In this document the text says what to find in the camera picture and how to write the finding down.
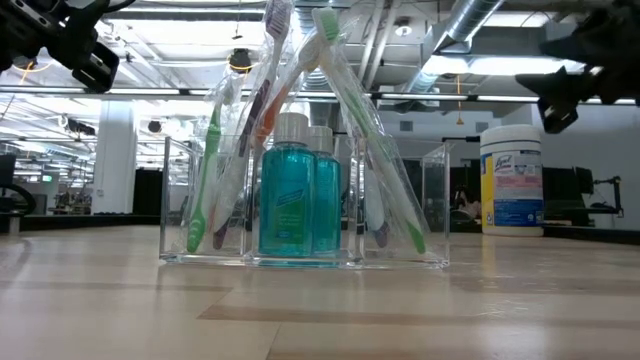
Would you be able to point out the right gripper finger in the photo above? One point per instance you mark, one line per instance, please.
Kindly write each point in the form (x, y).
(565, 85)
(580, 45)

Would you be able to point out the clear acrylic organiser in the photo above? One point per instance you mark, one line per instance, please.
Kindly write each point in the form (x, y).
(435, 200)

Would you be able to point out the green toothbrush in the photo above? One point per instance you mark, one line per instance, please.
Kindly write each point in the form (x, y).
(207, 170)
(369, 127)

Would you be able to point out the orange toothbrush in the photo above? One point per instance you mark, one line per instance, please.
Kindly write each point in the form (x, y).
(270, 117)

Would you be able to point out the teal mouthwash bottle white cap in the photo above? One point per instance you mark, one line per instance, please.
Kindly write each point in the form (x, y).
(329, 200)
(287, 200)

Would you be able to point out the black workstation equipment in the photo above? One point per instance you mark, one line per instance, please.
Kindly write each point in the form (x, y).
(560, 190)

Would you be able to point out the yellow hanging pendant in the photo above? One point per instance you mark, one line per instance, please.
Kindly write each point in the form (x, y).
(459, 100)

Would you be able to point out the long ceiling light strip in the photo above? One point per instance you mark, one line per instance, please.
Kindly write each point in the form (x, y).
(150, 91)

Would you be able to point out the white disinfecting wipes canister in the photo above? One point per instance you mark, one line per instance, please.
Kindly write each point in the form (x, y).
(510, 200)

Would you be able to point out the white building pillar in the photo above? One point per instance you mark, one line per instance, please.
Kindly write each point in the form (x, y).
(115, 160)

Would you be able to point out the person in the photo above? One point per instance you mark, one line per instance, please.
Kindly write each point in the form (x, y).
(465, 202)

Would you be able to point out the black cabinet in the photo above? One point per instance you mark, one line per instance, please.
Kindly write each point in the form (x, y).
(147, 192)

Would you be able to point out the silver spiral ventilation duct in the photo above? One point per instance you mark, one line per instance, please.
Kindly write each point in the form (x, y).
(470, 17)

